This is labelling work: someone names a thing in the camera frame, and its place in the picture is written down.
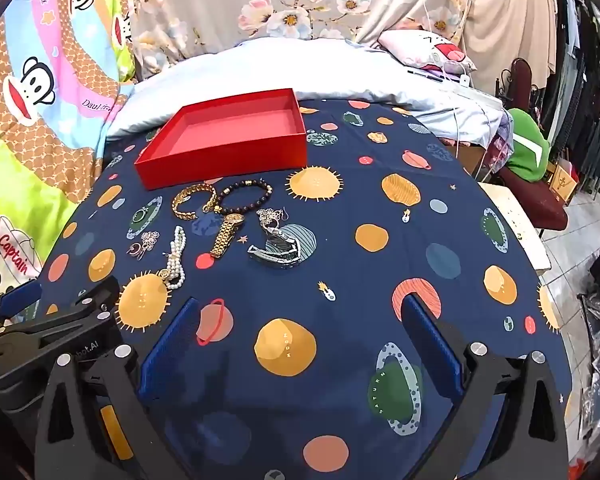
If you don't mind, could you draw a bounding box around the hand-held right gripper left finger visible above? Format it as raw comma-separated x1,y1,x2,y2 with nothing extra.
35,296,202,480

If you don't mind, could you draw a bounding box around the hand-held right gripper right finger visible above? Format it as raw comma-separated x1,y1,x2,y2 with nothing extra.
402,294,569,480

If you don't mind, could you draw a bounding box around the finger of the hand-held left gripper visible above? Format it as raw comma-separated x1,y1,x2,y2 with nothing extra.
0,280,43,328
30,276,122,346

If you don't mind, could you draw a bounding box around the silver flower earring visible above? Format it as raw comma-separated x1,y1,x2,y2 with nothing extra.
128,231,161,261

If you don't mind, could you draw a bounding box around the silver crystal jewellery piece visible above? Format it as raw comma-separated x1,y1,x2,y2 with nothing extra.
158,225,187,291

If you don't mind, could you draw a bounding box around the gold wristwatch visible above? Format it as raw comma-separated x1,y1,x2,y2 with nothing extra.
210,212,246,259

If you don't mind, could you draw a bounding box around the dark bead bracelet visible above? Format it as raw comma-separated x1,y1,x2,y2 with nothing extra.
215,178,274,216

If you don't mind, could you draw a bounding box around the silver chain necklace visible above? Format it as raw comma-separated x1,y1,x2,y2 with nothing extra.
256,207,291,233

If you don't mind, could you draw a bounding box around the red cardboard box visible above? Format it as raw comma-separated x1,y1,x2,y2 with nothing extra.
133,88,308,191

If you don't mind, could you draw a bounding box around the white side table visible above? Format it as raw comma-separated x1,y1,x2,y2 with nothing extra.
480,182,551,271

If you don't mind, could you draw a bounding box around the navy planet print blanket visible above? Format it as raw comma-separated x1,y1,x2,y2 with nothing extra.
30,97,573,480

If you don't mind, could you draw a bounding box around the dark red chair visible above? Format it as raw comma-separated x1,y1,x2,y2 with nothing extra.
497,57,568,231

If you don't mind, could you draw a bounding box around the cartoon monkey print blanket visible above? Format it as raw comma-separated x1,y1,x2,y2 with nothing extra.
0,0,136,321

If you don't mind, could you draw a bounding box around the brown cardboard box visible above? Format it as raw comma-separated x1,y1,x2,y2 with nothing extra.
455,142,491,181

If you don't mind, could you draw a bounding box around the small tan paper bag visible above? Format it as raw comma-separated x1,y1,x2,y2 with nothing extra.
550,160,578,206

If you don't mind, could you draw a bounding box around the pink and white pillow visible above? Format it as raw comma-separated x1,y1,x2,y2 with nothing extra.
377,29,478,73

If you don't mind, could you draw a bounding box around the grey floral sheet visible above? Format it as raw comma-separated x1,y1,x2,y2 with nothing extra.
130,0,476,83

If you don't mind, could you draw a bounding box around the rack of hanging clothes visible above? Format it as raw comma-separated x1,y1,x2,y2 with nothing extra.
545,0,600,196

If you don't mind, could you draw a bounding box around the beige curtain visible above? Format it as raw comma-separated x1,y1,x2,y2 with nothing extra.
460,0,561,96

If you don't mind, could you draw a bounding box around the white charging cable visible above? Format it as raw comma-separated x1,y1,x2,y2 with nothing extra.
420,0,473,86

